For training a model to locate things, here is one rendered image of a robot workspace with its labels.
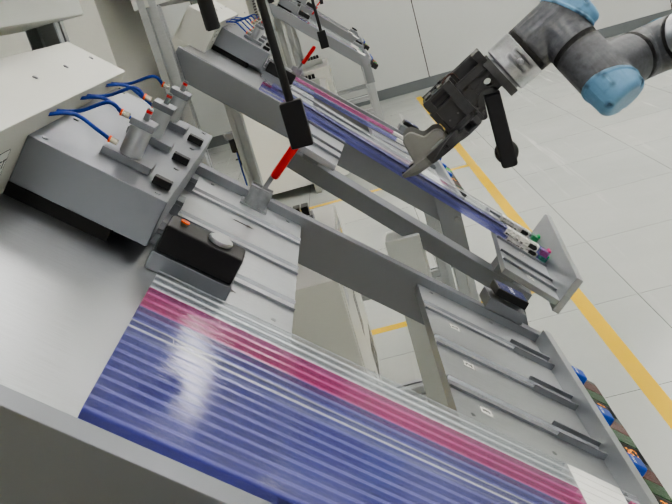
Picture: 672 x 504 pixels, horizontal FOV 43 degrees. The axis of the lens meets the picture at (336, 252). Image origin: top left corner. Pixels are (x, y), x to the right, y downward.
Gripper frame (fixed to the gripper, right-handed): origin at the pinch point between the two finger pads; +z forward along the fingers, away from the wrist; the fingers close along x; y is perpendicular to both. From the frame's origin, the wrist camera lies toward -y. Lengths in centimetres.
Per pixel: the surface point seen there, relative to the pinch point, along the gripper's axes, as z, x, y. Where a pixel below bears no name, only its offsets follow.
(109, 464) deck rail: 10, 89, 15
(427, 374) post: 24.5, -8.4, -30.4
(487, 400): 3, 49, -15
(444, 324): 5.3, 31.3, -11.4
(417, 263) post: 11.5, -8.2, -13.6
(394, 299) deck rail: 10.9, 19.9, -7.9
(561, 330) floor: 22, -133, -96
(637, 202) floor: -24, -242, -120
